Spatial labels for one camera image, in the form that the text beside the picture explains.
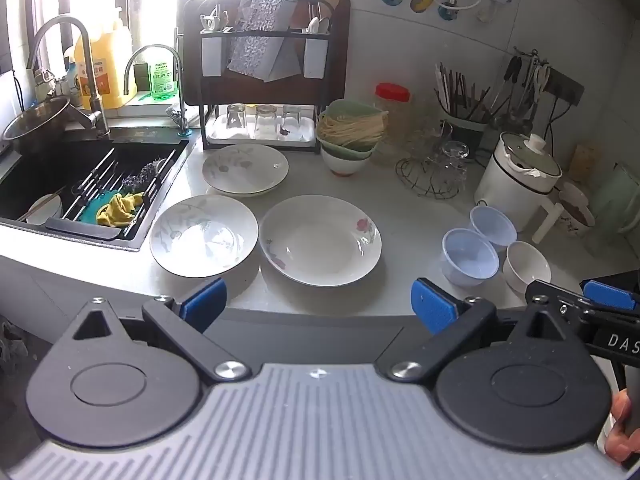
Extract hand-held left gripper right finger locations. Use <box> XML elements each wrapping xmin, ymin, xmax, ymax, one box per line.
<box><xmin>376</xmin><ymin>277</ymin><xmax>576</xmax><ymax>382</ymax></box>

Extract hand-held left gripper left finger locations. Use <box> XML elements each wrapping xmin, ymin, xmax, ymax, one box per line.
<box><xmin>65</xmin><ymin>276</ymin><xmax>252</xmax><ymax>382</ymax></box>

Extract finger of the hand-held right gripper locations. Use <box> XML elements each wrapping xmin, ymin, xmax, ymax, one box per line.
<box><xmin>582</xmin><ymin>280</ymin><xmax>640</xmax><ymax>312</ymax></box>
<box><xmin>525</xmin><ymin>280</ymin><xmax>598</xmax><ymax>311</ymax></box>

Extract pale blue bowl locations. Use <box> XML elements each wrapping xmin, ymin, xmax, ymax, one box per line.
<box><xmin>469</xmin><ymin>205</ymin><xmax>518</xmax><ymax>252</ymax></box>
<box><xmin>441</xmin><ymin>228</ymin><xmax>500</xmax><ymax>288</ymax></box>

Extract dark-rimmed leaf pattern plate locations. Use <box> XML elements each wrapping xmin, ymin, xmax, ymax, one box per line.
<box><xmin>149</xmin><ymin>195</ymin><xmax>259</xmax><ymax>279</ymax></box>

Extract pink flower plate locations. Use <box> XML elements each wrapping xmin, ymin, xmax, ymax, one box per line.
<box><xmin>258</xmin><ymin>194</ymin><xmax>383</xmax><ymax>288</ymax></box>

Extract gold-rimmed leaf pattern plate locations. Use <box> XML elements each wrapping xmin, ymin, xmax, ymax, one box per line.
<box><xmin>202</xmin><ymin>143</ymin><xmax>290</xmax><ymax>198</ymax></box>

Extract person's right hand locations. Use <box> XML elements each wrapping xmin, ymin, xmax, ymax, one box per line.
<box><xmin>604</xmin><ymin>390</ymin><xmax>640</xmax><ymax>472</ymax></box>

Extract patterned ceramic bowl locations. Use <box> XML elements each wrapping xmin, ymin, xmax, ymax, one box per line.
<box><xmin>556</xmin><ymin>181</ymin><xmax>597</xmax><ymax>237</ymax></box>

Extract pale green pitcher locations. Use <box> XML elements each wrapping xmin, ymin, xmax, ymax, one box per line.
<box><xmin>587</xmin><ymin>162</ymin><xmax>640</xmax><ymax>256</ymax></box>

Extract white electric pot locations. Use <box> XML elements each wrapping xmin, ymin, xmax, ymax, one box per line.
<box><xmin>474</xmin><ymin>131</ymin><xmax>563</xmax><ymax>243</ymax></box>

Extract yellow cloth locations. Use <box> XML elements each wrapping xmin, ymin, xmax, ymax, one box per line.
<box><xmin>96</xmin><ymin>192</ymin><xmax>146</xmax><ymax>227</ymax></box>

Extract yellow packet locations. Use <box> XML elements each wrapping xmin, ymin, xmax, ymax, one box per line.
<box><xmin>570</xmin><ymin>142</ymin><xmax>601</xmax><ymax>181</ymax></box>

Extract teal scrub pad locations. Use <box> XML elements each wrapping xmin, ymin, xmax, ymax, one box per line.
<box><xmin>79</xmin><ymin>187</ymin><xmax>113</xmax><ymax>226</ymax></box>

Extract black sink drain rack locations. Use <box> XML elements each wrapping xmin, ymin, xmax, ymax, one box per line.
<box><xmin>45</xmin><ymin>146</ymin><xmax>187</xmax><ymax>242</ymax></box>

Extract glass mug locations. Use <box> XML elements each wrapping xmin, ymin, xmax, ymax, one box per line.
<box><xmin>440</xmin><ymin>141</ymin><xmax>472</xmax><ymax>191</ymax></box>
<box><xmin>402</xmin><ymin>110</ymin><xmax>453</xmax><ymax>161</ymax></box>

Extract white bowl with red foot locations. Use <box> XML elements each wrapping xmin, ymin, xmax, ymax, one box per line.
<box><xmin>321</xmin><ymin>147</ymin><xmax>372</xmax><ymax>177</ymax></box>

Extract white drain tray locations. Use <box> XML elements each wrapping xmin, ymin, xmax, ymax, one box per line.
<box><xmin>205</xmin><ymin>112</ymin><xmax>321</xmax><ymax>151</ymax></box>

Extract bundle of dried noodles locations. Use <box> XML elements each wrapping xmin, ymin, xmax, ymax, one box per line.
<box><xmin>317</xmin><ymin>112</ymin><xmax>388</xmax><ymax>148</ymax></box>

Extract black power strip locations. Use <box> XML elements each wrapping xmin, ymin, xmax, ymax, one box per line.
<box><xmin>542</xmin><ymin>67</ymin><xmax>586</xmax><ymax>103</ymax></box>

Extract small steel faucet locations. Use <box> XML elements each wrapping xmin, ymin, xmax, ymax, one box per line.
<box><xmin>123</xmin><ymin>44</ymin><xmax>193</xmax><ymax>136</ymax></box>

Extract utensil holder with chopsticks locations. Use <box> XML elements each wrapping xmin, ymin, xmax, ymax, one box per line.
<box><xmin>434</xmin><ymin>62</ymin><xmax>493</xmax><ymax>123</ymax></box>

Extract black kitchen sink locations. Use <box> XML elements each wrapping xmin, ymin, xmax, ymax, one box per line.
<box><xmin>0</xmin><ymin>125</ymin><xmax>196</xmax><ymax>253</ymax></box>

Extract green colander basket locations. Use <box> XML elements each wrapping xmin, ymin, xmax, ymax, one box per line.
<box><xmin>316</xmin><ymin>98</ymin><xmax>389</xmax><ymax>153</ymax></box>

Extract kitchen scissors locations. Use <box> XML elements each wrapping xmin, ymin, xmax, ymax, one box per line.
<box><xmin>534</xmin><ymin>62</ymin><xmax>552</xmax><ymax>106</ymax></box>

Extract red-lidded plastic jar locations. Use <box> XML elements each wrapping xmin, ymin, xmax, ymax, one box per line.
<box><xmin>374</xmin><ymin>82</ymin><xmax>413</xmax><ymax>166</ymax></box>

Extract dark wooden cutting board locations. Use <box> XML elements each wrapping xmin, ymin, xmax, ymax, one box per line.
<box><xmin>181</xmin><ymin>0</ymin><xmax>352</xmax><ymax>108</ymax></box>

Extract green detergent bottle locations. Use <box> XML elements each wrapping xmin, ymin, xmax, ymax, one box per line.
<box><xmin>149</xmin><ymin>52</ymin><xmax>181</xmax><ymax>102</ymax></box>

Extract black knife rack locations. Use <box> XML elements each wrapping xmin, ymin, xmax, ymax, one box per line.
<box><xmin>199</xmin><ymin>0</ymin><xmax>335</xmax><ymax>153</ymax></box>

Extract steel pot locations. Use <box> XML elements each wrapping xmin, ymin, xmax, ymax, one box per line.
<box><xmin>1</xmin><ymin>96</ymin><xmax>96</xmax><ymax>156</ymax></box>

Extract yellow oil bottle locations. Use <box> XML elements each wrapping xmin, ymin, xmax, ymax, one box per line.
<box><xmin>74</xmin><ymin>19</ymin><xmax>138</xmax><ymax>111</ymax></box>

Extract wide knife blade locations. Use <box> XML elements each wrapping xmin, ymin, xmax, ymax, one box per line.
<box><xmin>262</xmin><ymin>35</ymin><xmax>303</xmax><ymax>83</ymax></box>

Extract tall steel faucet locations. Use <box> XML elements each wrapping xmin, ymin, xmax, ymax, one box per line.
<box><xmin>26</xmin><ymin>16</ymin><xmax>112</xmax><ymax>137</ymax></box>

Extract hammered steel cleaver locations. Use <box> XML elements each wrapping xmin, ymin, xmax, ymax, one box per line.
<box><xmin>226</xmin><ymin>0</ymin><xmax>278</xmax><ymax>81</ymax></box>

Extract wire cup rack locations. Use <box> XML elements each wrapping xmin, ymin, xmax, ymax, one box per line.
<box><xmin>396</xmin><ymin>157</ymin><xmax>468</xmax><ymax>201</ymax></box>

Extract grey wire scrubber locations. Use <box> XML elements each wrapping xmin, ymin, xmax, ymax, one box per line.
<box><xmin>122</xmin><ymin>160</ymin><xmax>166</xmax><ymax>193</ymax></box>

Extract black cable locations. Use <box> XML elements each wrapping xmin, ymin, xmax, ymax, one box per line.
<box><xmin>547</xmin><ymin>95</ymin><xmax>565</xmax><ymax>161</ymax></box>

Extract black-handled utensil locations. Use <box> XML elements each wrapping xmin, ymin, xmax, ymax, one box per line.
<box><xmin>502</xmin><ymin>55</ymin><xmax>523</xmax><ymax>86</ymax></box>

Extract black wall hook rail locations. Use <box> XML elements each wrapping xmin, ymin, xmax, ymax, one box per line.
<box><xmin>512</xmin><ymin>46</ymin><xmax>553</xmax><ymax>68</ymax></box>

